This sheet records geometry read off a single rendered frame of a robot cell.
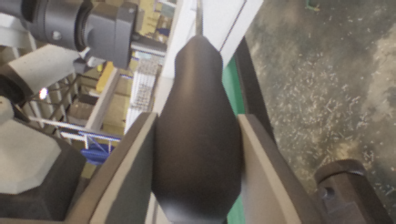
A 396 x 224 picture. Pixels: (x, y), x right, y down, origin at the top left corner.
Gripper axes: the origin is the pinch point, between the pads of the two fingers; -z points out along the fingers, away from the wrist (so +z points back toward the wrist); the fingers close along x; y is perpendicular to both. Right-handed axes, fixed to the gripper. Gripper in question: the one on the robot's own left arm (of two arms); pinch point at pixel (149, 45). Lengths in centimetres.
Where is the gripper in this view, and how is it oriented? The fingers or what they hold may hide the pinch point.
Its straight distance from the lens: 38.1
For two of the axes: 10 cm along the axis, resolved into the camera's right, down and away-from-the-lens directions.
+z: -9.4, -2.4, -2.5
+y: 0.1, -7.5, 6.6
